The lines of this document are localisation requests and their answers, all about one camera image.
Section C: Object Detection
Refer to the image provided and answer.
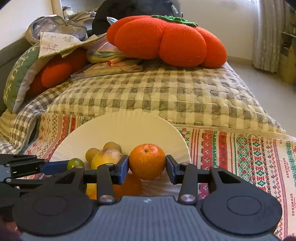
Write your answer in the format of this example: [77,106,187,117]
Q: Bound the brown yellow pear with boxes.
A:
[91,149,122,170]

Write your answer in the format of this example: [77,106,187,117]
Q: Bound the orange tomato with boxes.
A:
[86,183,97,200]
[113,173,142,200]

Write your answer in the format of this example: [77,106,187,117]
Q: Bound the tan longan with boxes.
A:
[103,142,122,152]
[85,148,100,163]

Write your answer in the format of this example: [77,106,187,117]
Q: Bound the mandarin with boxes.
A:
[128,144,166,181]

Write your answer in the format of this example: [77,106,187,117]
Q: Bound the white ribbed plate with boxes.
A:
[49,111,192,197]

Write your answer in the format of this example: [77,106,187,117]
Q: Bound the green embroidered pillow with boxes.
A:
[3,44,50,113]

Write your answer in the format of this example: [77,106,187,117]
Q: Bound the patterned red green cloth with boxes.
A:
[23,113,295,238]

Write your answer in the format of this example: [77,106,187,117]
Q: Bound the checkered quilt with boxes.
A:
[1,61,285,154]

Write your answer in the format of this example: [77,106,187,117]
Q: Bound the small red plush cushion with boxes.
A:
[26,48,88,97]

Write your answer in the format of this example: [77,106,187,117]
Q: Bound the folded fabric bundle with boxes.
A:
[87,39,126,63]

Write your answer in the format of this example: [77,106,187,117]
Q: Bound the floral cloth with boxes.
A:
[38,32,106,59]

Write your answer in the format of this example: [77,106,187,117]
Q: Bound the large tomato plush cushion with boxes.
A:
[106,15,227,68]

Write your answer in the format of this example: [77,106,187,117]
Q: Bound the wooden shelf unit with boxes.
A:
[277,1,295,85]

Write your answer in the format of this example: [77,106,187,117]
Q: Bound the silver storage bag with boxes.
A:
[25,16,87,45]

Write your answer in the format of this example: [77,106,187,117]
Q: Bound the black jacket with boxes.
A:
[92,0,183,35]

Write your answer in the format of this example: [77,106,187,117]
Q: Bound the curtain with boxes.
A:
[252,0,289,73]

